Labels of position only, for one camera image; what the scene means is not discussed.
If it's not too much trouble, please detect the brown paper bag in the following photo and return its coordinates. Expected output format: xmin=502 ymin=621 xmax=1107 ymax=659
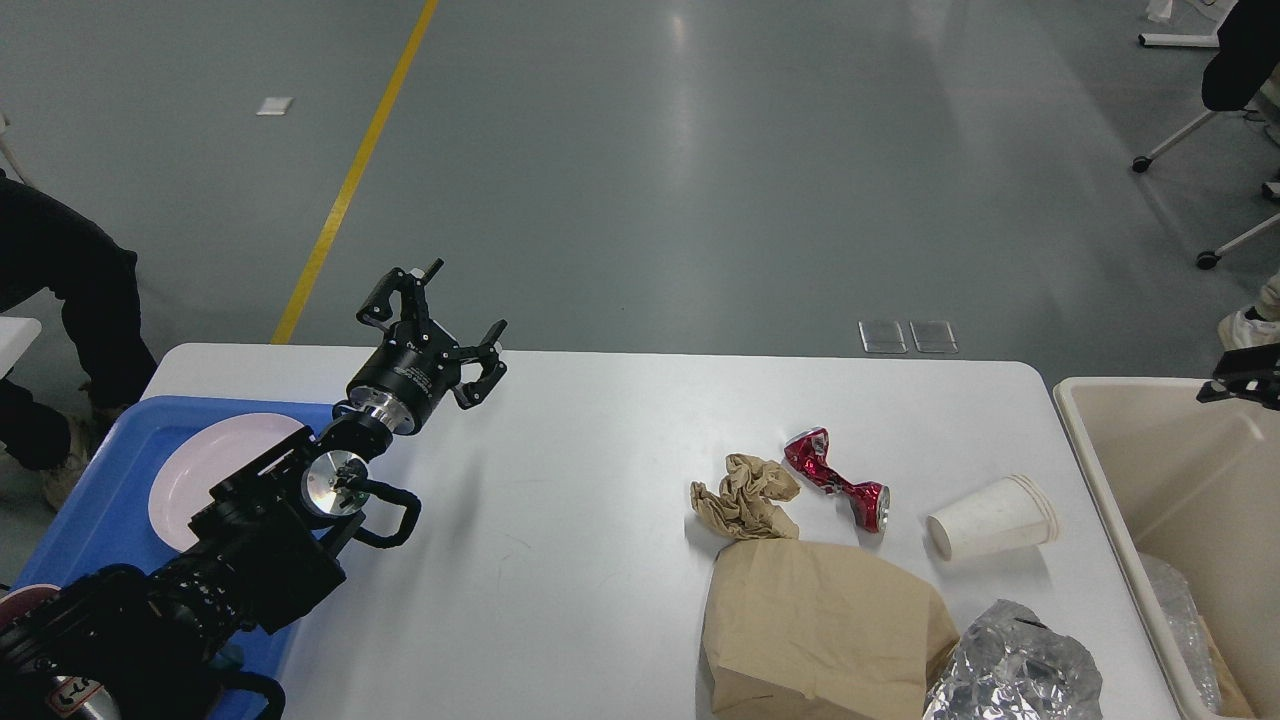
xmin=701 ymin=539 xmax=959 ymax=719

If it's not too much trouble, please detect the blue plastic tray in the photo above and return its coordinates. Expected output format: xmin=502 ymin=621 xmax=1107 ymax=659
xmin=0 ymin=396 xmax=340 ymax=720

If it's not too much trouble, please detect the person in black trousers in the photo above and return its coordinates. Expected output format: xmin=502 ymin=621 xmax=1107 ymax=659
xmin=1 ymin=177 xmax=157 ymax=511

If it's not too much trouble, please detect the clear floor plate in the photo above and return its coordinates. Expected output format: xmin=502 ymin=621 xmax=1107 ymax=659
xmin=909 ymin=322 xmax=959 ymax=355
xmin=858 ymin=320 xmax=908 ymax=355

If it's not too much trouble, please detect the clear floor plate left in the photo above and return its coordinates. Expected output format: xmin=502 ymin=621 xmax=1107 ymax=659
xmin=858 ymin=320 xmax=908 ymax=355

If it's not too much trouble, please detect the person in beige trousers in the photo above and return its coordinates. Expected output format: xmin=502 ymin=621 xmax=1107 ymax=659
xmin=1217 ymin=272 xmax=1279 ymax=351

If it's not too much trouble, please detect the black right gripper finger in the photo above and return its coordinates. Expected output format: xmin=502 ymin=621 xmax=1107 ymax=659
xmin=1197 ymin=345 xmax=1279 ymax=411

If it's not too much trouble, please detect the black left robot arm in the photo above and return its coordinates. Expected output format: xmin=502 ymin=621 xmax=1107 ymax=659
xmin=1 ymin=261 xmax=507 ymax=719

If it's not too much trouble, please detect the pink plastic plate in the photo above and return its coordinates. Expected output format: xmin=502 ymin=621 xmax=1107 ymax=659
xmin=147 ymin=413 xmax=303 ymax=552

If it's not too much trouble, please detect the crushed red can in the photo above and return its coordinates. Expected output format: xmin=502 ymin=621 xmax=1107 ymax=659
xmin=783 ymin=427 xmax=892 ymax=534

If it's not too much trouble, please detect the brown paper in bin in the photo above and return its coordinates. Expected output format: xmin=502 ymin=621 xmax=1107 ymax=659
xmin=1197 ymin=615 xmax=1257 ymax=719

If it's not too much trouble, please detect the white crumpled tissue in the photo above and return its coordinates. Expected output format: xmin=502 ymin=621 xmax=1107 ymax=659
xmin=925 ymin=474 xmax=1061 ymax=561

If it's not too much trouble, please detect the dark teal mug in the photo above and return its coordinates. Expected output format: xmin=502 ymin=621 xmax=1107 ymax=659
xmin=205 ymin=643 xmax=244 ymax=679

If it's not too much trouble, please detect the clear floor plate right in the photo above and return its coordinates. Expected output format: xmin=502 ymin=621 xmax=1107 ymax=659
xmin=909 ymin=322 xmax=959 ymax=355

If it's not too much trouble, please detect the pink mug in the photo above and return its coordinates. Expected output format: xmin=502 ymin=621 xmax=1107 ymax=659
xmin=0 ymin=583 xmax=61 ymax=628

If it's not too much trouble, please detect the foil ball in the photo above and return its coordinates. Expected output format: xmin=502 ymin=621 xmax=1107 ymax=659
xmin=922 ymin=600 xmax=1103 ymax=719

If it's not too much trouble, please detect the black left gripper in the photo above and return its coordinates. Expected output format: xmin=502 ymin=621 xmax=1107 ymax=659
xmin=333 ymin=258 xmax=508 ymax=436

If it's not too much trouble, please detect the beige plastic bin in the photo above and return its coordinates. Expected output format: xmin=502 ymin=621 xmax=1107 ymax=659
xmin=1053 ymin=377 xmax=1279 ymax=719

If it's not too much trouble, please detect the brown paper ball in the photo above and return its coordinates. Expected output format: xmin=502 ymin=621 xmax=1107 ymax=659
xmin=689 ymin=454 xmax=801 ymax=542

